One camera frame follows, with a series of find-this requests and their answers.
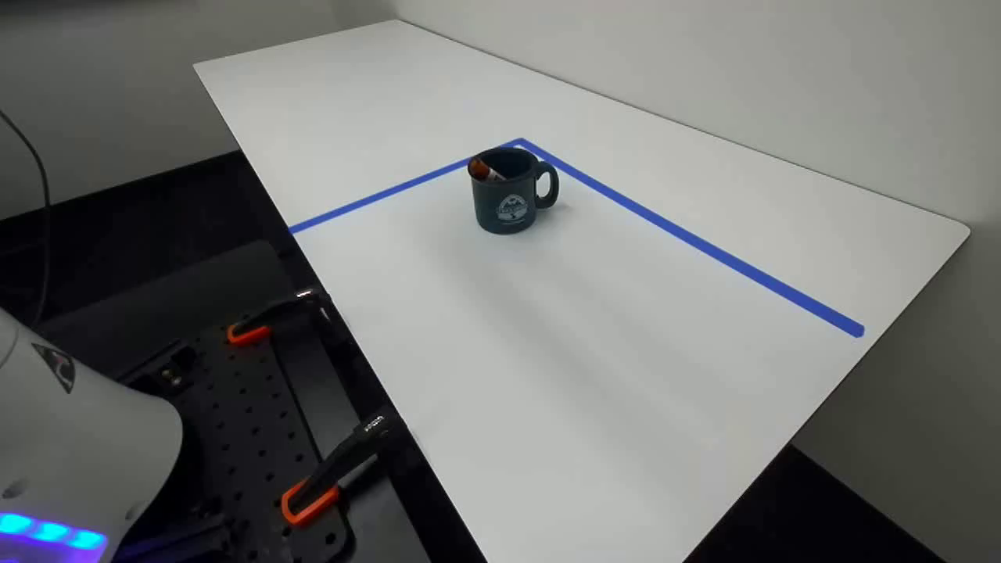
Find white robot base blue lights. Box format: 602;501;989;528
0;305;187;563

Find dark teal ceramic mug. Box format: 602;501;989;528
463;144;565;238

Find short blue tape strip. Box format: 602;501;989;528
285;133;529;238

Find long blue tape strip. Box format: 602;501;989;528
518;133;869;340

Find black perforated mounting board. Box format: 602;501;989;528
60;297;432;563

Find black clamp orange handle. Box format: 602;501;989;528
275;412;406;530
227;287;330;351

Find thin black hanging cable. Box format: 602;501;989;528
0;106;57;327

